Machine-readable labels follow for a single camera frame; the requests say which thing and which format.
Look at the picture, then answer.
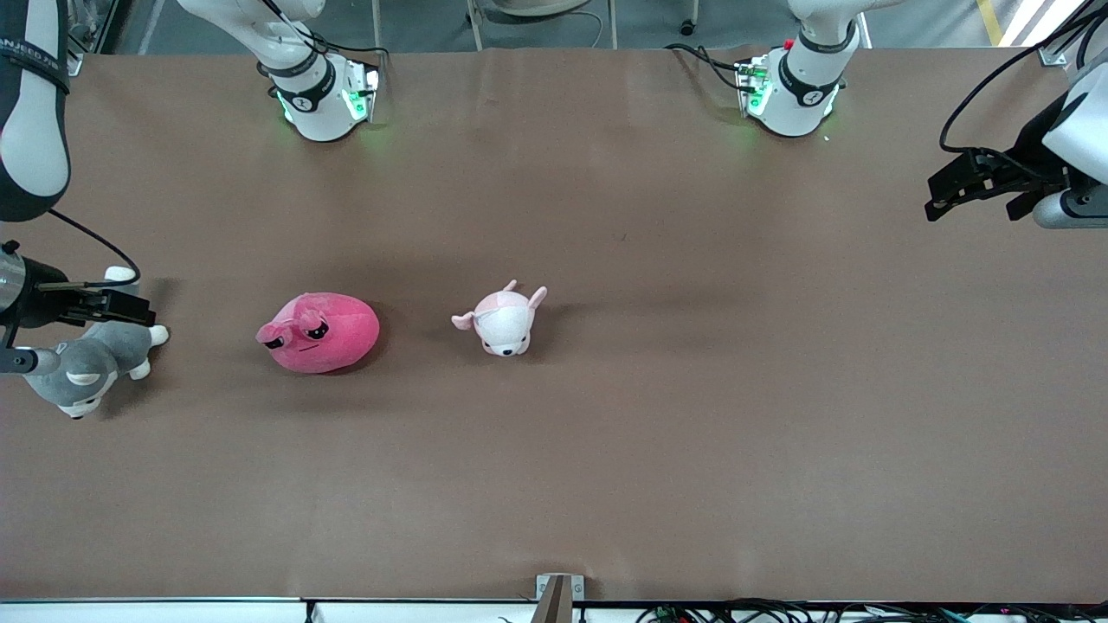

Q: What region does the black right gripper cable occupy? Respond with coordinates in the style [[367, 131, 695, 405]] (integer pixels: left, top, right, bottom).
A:
[[48, 208, 142, 288]]

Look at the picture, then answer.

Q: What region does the pink round plush toy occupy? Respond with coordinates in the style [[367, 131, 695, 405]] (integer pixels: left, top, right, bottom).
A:
[[255, 292, 381, 375]]

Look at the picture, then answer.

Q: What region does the black left arm base cable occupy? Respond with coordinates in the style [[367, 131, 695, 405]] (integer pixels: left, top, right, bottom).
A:
[[664, 42, 756, 93]]

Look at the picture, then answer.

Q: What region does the aluminium frame profile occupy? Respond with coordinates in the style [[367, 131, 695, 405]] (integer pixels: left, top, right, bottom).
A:
[[1035, 0, 1108, 67], [66, 0, 113, 76]]

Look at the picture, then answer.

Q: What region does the white and pink plush dog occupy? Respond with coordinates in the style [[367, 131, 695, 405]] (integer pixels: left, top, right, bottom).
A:
[[451, 279, 549, 357]]

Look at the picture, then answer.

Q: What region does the metal table edge bracket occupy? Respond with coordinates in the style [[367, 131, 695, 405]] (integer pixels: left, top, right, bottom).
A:
[[535, 573, 586, 623]]

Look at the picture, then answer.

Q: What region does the grey husky plush toy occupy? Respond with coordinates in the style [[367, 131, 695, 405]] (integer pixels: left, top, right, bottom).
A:
[[23, 266, 171, 421]]

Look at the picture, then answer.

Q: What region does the black arm base cable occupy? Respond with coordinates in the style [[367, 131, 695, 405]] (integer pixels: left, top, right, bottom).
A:
[[268, 0, 387, 66], [664, 42, 756, 93]]

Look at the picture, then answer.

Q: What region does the black right arm base cable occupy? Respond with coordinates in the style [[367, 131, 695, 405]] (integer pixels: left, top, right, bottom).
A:
[[268, 0, 387, 66]]

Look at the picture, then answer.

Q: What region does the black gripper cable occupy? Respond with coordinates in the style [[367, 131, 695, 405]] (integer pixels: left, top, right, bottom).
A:
[[48, 208, 142, 288], [938, 0, 1108, 158]]

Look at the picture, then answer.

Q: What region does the black cable bundle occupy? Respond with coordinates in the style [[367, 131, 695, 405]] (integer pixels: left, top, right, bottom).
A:
[[635, 598, 1108, 623]]

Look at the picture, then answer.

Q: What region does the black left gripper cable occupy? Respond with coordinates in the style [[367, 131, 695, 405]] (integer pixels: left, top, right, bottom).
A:
[[938, 0, 1108, 158]]

